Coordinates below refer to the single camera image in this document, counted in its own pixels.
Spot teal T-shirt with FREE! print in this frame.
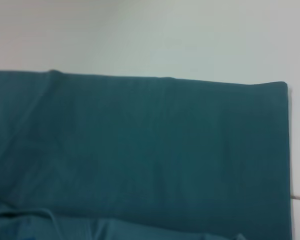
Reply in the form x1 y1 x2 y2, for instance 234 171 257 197
0 69 294 240

